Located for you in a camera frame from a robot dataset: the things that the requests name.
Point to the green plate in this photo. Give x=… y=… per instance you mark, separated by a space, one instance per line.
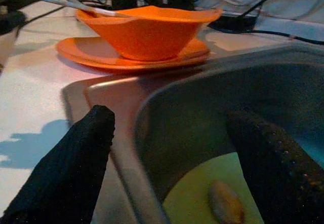
x=187 y=198

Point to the orange bowl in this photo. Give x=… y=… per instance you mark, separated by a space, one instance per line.
x=152 y=36

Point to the black power adapter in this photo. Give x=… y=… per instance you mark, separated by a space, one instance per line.
x=233 y=22

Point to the stainless steel sink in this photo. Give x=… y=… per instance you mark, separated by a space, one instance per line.
x=189 y=122

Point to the orange plate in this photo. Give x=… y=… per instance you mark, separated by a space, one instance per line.
x=83 y=54

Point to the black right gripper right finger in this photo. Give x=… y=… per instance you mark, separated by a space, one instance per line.
x=283 y=183

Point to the metal spoon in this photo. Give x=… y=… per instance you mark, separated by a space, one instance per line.
x=76 y=4

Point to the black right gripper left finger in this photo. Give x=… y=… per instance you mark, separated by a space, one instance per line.
x=63 y=178

